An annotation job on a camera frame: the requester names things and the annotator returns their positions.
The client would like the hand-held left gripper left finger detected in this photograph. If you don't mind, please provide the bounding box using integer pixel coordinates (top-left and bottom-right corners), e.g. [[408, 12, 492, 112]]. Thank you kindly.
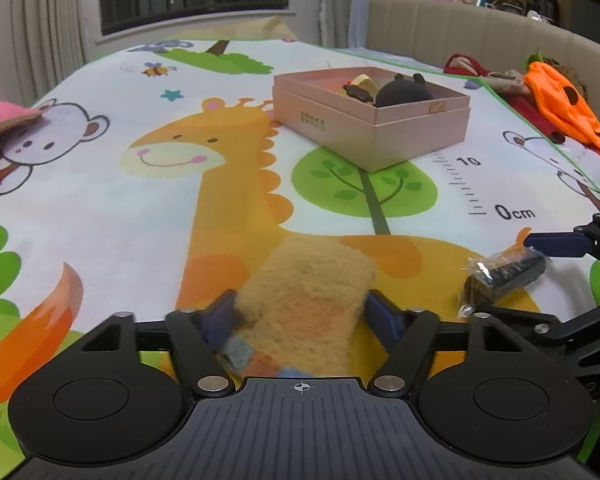
[[80, 290, 239, 396]]

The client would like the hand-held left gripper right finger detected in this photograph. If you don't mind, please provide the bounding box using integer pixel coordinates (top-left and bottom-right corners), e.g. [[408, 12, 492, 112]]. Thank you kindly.
[[365, 289, 526, 396]]

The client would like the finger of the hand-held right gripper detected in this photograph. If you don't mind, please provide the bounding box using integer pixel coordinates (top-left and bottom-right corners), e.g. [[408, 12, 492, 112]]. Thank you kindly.
[[490, 294, 600, 377], [524, 212, 600, 274]]

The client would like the black item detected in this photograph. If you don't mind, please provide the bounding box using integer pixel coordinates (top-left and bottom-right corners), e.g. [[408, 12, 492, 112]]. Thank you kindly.
[[457, 245, 552, 319]]

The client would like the pink cardboard box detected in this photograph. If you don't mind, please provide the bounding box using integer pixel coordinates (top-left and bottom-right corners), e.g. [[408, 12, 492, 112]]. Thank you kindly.
[[272, 66, 472, 174]]

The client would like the yellow boot toy brown top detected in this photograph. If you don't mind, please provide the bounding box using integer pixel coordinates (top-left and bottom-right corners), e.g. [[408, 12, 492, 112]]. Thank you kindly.
[[341, 74, 379, 104]]

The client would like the red cloth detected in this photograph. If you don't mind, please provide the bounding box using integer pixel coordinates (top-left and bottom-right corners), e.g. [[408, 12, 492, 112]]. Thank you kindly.
[[444, 53, 567, 144]]

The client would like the orange cloth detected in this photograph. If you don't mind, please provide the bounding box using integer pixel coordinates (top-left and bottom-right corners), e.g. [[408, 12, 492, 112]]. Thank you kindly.
[[524, 60, 600, 161]]

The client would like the printed animal play mat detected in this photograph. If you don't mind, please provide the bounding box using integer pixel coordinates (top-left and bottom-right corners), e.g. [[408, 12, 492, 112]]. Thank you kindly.
[[0, 40, 600, 480]]

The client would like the beige cloth pouch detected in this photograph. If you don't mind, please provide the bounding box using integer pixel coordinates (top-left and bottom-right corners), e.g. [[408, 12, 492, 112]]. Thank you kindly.
[[480, 71, 529, 96]]

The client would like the black plush bear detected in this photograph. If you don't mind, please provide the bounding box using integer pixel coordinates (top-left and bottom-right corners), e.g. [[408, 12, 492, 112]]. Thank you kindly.
[[375, 73, 434, 109]]

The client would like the black bag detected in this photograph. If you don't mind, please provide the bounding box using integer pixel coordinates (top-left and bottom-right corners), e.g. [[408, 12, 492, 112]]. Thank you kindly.
[[527, 0, 561, 26]]

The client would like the beige padded headboard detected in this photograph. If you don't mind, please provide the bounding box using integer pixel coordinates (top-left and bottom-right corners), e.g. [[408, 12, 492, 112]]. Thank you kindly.
[[367, 0, 600, 92]]

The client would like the tan bed sheet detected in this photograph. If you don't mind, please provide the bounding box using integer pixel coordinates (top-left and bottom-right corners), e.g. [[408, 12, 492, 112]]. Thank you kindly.
[[214, 14, 301, 44]]

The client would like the pink garment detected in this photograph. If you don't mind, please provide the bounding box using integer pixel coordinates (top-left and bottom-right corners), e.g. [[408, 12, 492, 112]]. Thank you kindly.
[[0, 101, 46, 171]]

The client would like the light blue cloth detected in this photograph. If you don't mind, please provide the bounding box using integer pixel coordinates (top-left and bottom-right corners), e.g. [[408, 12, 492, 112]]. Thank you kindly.
[[350, 0, 382, 52]]

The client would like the white curtain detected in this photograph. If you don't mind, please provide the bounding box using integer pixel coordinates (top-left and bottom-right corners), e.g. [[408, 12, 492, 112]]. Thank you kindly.
[[7, 0, 102, 92]]

